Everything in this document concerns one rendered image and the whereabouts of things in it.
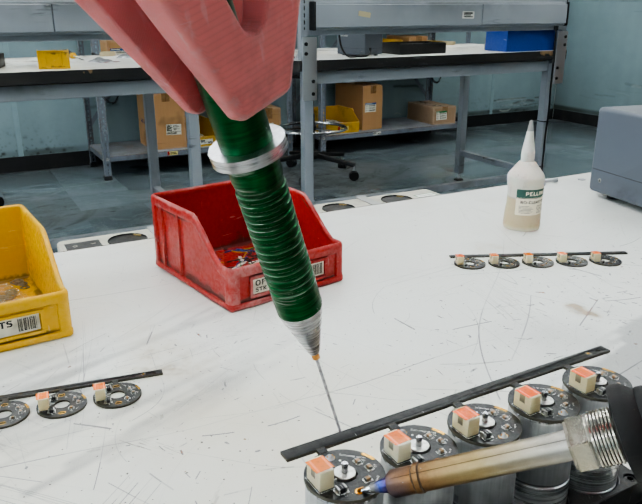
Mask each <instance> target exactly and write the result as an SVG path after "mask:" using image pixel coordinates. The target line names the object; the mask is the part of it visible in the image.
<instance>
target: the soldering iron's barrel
mask: <svg viewBox="0 0 642 504"><path fill-rule="evenodd" d="M562 425H563V429H564V430H561V431H557V432H552V433H548V434H543V435H539V436H535V437H530V438H526V439H521V440H517V441H513V442H508V443H504V444H499V445H495V446H491V447H486V448H482V449H477V450H473V451H469V452H464V453H460V454H455V455H451V456H447V457H442V458H438V459H434V460H429V461H425V462H415V463H412V464H411V465H407V466H403V467H398V468H394V469H390V470H389V471H388V472H387V473H386V475H385V484H386V488H387V491H388V493H389V494H390V495H391V496H393V497H395V498H399V497H404V496H409V495H413V494H424V493H427V492H428V491H432V490H437V489H442V488H447V487H451V486H456V485H461V484H466V483H470V482H475V481H480V480H485V479H489V478H494V477H499V476H504V475H508V474H513V473H518V472H523V471H527V470H532V469H537V468H542V467H546V466H551V465H556V464H561V463H565V462H570V461H574V464H575V466H576V469H577V470H578V469H579V470H580V472H584V471H589V470H594V469H598V468H600V466H601V465H602V467H603V468H606V467H607V468H608V467H609V466H610V467H612V466H616V464H617V465H620V464H621V465H622V464H623V463H624V464H627V460H626V458H625V456H624V454H623V452H622V449H621V447H620V444H619V441H618V438H617V435H616V432H615V429H614V426H613V423H612V419H611V415H610V411H609V408H608V407H605V408H604V407H603V408H602V409H601V408H599V409H595V410H592V411H591V410H590V411H585V414H581V415H576V416H572V417H568V418H565V419H564V422H562Z"/></svg>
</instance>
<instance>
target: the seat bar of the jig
mask: <svg viewBox="0 0 642 504"><path fill-rule="evenodd" d="M640 501H642V483H638V482H637V480H636V478H635V476H634V474H633V472H632V470H631V469H629V468H627V467H626V466H624V465H623V464H622V465H621V464H620V465H619V470H618V476H617V482H616V487H615V488H614V489H613V490H612V491H610V492H608V493H605V494H586V493H581V492H577V491H574V490H572V489H569V488H568V495H567V502H566V504H636V503H638V502H640Z"/></svg>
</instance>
